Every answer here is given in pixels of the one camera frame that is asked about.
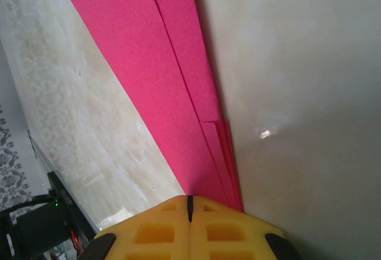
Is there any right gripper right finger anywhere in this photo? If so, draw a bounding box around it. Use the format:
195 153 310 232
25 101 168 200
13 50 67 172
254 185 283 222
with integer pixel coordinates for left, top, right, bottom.
190 196 300 260

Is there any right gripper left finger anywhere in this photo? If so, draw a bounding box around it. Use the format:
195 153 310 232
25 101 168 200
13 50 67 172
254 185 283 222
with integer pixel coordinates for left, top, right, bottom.
85 195 191 260

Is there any pink paper sheet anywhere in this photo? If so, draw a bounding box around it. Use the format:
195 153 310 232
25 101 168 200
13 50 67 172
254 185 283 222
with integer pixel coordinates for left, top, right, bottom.
55 0 245 214

